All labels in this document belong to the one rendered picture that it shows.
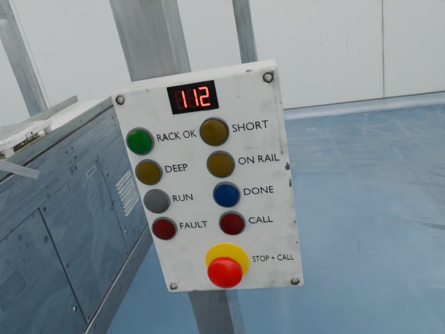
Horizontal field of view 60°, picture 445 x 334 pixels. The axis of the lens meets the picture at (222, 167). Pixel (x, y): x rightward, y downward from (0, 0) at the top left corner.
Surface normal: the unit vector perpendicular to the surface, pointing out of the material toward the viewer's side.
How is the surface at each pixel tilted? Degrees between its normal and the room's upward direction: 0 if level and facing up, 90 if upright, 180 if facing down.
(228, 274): 87
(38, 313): 90
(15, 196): 90
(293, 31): 90
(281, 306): 0
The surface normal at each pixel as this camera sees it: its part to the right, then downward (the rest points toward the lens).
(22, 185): 0.97, -0.11
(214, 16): -0.22, 0.42
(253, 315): -0.18, -0.91
